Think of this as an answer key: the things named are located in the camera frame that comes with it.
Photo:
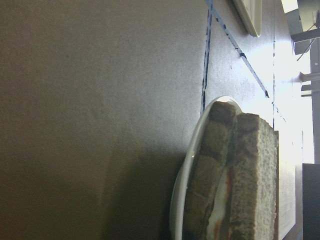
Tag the fried egg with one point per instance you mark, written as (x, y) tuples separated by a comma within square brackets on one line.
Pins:
[(219, 220)]

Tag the bottom bread slice on plate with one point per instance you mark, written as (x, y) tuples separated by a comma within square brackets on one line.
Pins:
[(214, 154)]

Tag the white round plate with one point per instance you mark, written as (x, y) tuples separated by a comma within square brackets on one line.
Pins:
[(177, 202)]

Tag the cream bear tray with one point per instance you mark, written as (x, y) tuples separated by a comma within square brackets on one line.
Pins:
[(250, 12)]

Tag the brown bread slice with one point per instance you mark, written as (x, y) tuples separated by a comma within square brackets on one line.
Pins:
[(254, 184)]

